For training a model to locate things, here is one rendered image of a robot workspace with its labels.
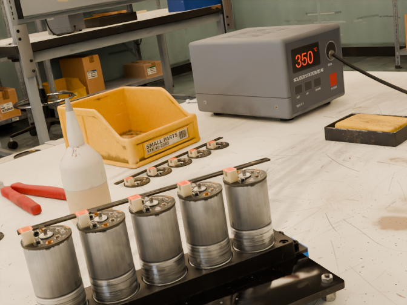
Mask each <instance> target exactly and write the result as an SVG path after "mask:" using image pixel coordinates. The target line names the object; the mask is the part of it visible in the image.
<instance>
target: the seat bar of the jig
mask: <svg viewBox="0 0 407 305"><path fill-rule="evenodd" d="M273 232H274V242H275V243H274V245H273V246H272V247H270V248H269V249H266V250H264V251H260V252H253V253H245V252H239V251H236V250H235V249H233V243H232V238H230V245H231V253H232V259H231V260H230V261H229V262H228V263H226V264H224V265H222V266H219V267H215V268H211V269H199V268H195V267H192V266H191V265H190V262H189V258H188V253H186V254H184V256H185V262H186V267H187V274H186V276H184V277H183V279H181V280H179V281H177V282H175V283H172V284H168V285H164V286H152V285H149V284H146V283H144V281H143V277H142V272H141V269H138V270H136V274H137V279H138V283H139V291H138V292H137V293H136V294H135V295H134V296H132V297H131V298H129V299H127V300H125V301H121V302H118V303H113V304H101V303H97V302H96V301H95V300H94V298H93V293H92V290H91V286H88V287H85V293H86V296H87V301H88V305H168V304H171V303H174V302H177V301H179V300H182V299H184V298H188V297H190V296H193V295H195V294H198V293H201V292H203V291H206V290H208V289H212V288H214V287H217V286H220V285H222V284H225V283H228V282H230V281H233V280H236V279H238V278H241V277H244V276H246V275H249V274H252V273H255V272H257V271H260V270H262V269H265V268H268V267H270V266H274V265H275V264H279V263H281V262H284V261H287V260H290V259H292V258H295V257H296V256H295V250H294V242H293V241H292V240H290V239H289V238H287V237H286V236H284V235H282V234H281V233H279V232H277V231H276V230H275V229H273Z"/></svg>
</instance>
